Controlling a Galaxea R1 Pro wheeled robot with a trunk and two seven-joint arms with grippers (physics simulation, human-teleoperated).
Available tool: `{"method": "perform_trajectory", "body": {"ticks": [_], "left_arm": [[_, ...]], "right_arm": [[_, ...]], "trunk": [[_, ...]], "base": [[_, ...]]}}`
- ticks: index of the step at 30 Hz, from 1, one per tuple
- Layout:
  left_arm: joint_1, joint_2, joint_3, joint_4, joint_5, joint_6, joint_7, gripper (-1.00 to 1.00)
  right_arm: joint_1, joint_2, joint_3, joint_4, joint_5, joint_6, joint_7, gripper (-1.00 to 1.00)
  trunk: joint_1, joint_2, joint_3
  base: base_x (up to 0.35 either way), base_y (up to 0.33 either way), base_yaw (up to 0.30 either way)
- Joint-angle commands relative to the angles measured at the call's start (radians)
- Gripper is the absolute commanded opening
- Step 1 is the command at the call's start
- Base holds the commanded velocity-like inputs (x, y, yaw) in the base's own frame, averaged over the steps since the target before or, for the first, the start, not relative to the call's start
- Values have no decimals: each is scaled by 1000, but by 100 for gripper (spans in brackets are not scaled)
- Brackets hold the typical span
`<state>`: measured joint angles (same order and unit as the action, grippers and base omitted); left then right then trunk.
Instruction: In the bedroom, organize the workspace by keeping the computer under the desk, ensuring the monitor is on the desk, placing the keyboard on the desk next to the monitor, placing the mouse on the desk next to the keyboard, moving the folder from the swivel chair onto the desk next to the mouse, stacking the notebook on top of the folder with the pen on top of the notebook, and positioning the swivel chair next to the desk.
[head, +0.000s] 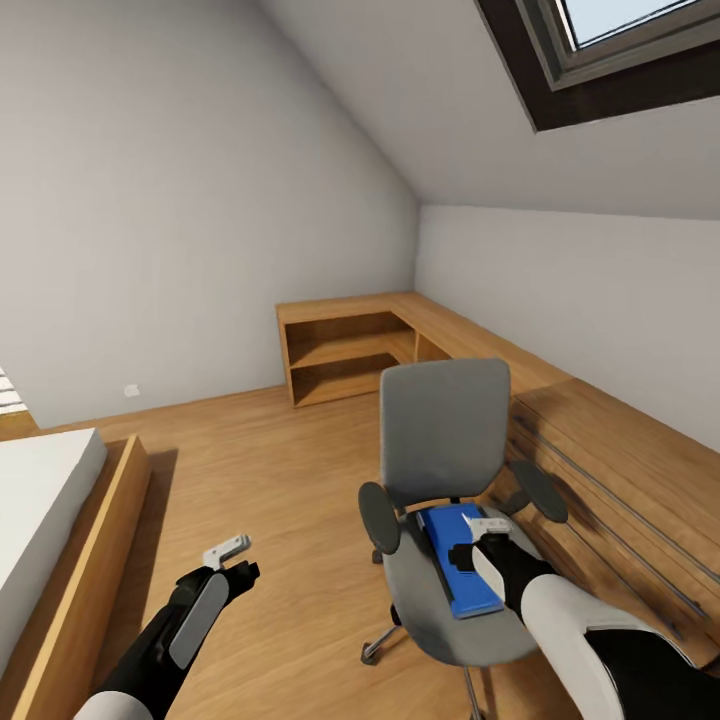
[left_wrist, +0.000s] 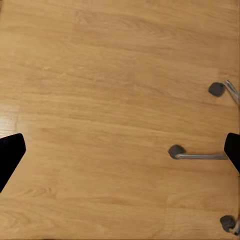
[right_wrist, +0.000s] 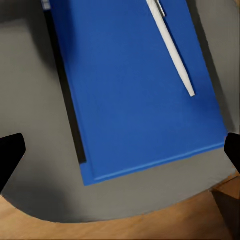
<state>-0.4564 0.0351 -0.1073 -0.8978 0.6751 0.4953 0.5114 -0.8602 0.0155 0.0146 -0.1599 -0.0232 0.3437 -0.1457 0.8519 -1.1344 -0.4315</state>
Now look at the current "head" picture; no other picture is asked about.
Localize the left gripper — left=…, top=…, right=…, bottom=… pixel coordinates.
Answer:
left=221, top=561, right=260, bottom=607

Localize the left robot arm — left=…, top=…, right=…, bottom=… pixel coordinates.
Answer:
left=73, top=535, right=260, bottom=720

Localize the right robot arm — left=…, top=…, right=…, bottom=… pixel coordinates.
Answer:
left=448, top=518, right=720, bottom=720

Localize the swivel chair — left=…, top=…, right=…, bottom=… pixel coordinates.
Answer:
left=359, top=357, right=568, bottom=720

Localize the folder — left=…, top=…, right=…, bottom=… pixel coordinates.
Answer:
left=416, top=502, right=508, bottom=619

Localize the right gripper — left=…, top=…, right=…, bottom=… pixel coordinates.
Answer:
left=448, top=543, right=475, bottom=572

